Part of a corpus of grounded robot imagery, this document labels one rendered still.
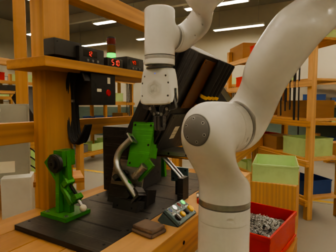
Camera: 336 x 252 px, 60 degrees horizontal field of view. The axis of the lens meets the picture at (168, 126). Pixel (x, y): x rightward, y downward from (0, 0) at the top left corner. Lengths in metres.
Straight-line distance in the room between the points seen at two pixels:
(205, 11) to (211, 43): 10.15
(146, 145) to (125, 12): 0.86
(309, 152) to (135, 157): 2.69
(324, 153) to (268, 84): 3.43
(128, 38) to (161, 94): 11.82
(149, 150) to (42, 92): 0.53
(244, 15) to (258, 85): 10.19
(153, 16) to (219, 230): 0.55
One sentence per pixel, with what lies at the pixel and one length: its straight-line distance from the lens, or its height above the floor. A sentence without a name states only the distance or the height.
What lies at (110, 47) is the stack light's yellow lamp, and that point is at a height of 1.68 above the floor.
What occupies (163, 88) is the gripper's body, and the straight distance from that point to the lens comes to 0.78.
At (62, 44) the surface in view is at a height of 1.61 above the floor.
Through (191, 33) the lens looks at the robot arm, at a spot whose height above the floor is 1.55.
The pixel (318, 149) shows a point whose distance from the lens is 3.95.
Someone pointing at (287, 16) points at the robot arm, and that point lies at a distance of 0.61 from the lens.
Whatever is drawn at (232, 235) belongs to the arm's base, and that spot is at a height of 1.07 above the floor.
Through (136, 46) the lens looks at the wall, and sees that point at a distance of 12.28.
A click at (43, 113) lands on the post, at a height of 1.32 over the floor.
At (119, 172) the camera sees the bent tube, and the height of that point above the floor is 1.05.
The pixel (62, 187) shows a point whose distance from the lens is 1.27.
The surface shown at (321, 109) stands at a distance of 3.93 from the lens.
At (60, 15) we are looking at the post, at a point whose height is 1.75.
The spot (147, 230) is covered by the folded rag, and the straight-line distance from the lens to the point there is 1.05.
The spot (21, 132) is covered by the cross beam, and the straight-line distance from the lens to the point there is 1.41.
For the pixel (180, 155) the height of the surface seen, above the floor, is 1.12.
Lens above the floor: 1.35
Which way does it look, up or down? 4 degrees down
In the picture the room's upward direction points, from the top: straight up
